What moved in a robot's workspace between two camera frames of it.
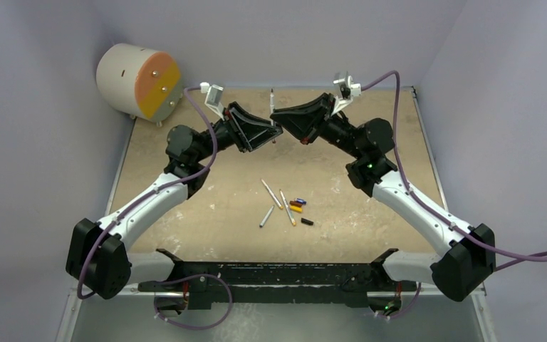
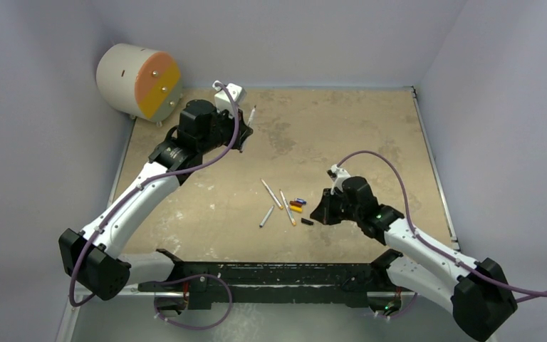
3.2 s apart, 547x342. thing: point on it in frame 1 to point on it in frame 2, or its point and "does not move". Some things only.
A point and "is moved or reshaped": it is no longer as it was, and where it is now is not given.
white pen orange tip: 287,208 does not move
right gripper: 324,118 to 329,207
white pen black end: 272,109 is moved or reshaped
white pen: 262,223 does not move
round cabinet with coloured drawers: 141,82 does not move
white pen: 272,194 does not move
